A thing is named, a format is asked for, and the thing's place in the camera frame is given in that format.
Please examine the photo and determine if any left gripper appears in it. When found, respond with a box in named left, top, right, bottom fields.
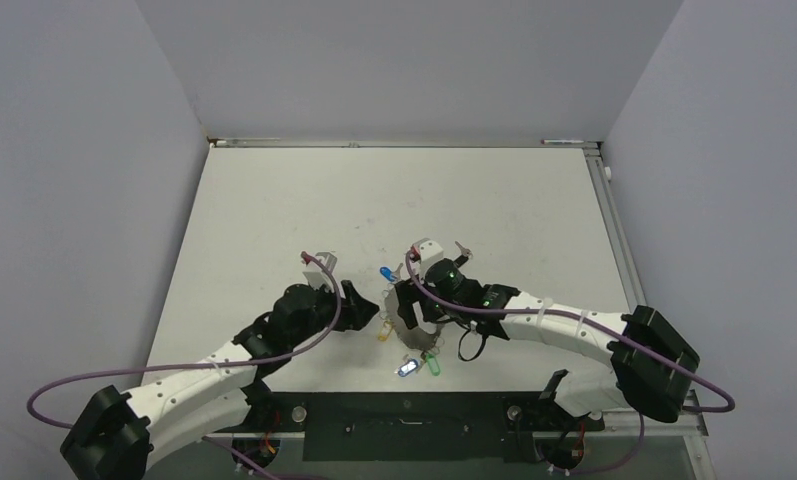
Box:
left=289, top=278, right=377, bottom=347

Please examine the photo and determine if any blue tagged key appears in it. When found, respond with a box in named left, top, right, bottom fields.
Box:
left=395, top=358, right=421, bottom=378
left=379, top=265, right=403, bottom=283

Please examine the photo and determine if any yellow tagged key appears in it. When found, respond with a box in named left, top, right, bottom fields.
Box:
left=376, top=320, right=394, bottom=342

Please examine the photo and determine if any metal key ring plate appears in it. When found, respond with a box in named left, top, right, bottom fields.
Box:
left=382, top=280, right=443, bottom=353

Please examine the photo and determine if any black tagged key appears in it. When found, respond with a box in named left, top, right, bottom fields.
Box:
left=455, top=241, right=473, bottom=260

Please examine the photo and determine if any green tagged key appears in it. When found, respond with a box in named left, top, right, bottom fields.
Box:
left=424, top=354, right=441, bottom=377

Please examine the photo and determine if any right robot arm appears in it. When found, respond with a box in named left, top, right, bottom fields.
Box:
left=385, top=259, right=700, bottom=428

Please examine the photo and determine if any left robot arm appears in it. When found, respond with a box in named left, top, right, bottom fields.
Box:
left=60, top=280, right=379, bottom=479

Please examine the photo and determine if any red white marker pen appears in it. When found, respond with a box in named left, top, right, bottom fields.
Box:
left=541, top=139, right=586, bottom=146

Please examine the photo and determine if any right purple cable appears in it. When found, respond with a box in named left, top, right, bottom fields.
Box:
left=404, top=250, right=737, bottom=477

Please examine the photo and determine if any purple cable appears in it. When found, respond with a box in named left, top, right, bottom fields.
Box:
left=26, top=254, right=343, bottom=480
left=404, top=250, right=737, bottom=477

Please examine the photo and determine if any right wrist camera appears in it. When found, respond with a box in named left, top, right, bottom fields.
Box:
left=410, top=238, right=445, bottom=274

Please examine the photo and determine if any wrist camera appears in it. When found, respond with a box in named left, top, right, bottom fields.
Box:
left=300, top=251, right=337, bottom=292
left=410, top=238, right=445, bottom=274

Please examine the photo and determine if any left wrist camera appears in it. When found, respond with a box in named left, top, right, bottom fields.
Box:
left=300, top=251, right=337, bottom=292

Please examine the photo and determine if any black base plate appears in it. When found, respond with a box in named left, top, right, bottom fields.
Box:
left=227, top=392, right=605, bottom=463

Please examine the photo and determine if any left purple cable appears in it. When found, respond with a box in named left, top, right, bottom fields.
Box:
left=26, top=254, right=343, bottom=480

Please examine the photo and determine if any aluminium frame rail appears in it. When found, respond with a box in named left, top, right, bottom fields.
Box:
left=583, top=142, right=707, bottom=439

